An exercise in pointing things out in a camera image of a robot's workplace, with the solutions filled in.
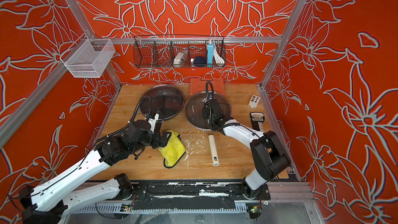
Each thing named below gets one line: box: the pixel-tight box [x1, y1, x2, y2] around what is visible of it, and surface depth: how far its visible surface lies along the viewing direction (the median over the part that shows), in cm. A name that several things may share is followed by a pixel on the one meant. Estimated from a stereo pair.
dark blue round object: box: [193, 56, 208, 68], surface depth 97 cm
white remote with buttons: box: [248, 94, 261, 109], surface depth 108 cm
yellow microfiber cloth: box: [158, 130, 187, 168], surface depth 83 cm
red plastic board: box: [189, 77, 226, 97], surface depth 120 cm
